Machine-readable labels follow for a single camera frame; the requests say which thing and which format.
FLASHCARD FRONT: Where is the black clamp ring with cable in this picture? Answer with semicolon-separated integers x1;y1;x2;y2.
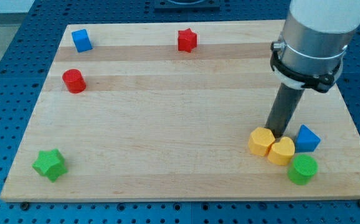
269;40;349;94

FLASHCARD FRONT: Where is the green star block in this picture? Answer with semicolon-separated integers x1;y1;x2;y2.
32;149;68;182

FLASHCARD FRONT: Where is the blue triangle block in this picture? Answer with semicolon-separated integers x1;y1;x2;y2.
295;124;321;153

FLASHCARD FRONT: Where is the red star block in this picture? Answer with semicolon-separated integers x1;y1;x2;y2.
178;28;197;53

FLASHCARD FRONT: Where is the wooden board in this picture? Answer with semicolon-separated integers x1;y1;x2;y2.
0;20;360;202

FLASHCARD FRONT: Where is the blue cube block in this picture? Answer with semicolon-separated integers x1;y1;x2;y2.
71;29;93;53

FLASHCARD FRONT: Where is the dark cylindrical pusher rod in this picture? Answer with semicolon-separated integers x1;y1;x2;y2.
265;83;305;138

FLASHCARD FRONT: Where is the yellow heart block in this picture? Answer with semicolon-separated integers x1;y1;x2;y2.
267;137;295;166

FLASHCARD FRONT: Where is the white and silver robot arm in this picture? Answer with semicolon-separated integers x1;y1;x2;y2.
279;0;360;75

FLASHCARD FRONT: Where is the red cylinder block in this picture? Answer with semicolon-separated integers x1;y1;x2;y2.
62;69;87;94

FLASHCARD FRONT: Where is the yellow hexagon block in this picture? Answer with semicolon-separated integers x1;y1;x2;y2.
248;127;275;156

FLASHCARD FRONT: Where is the green cylinder block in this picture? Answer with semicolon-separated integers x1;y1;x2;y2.
287;154;318;185

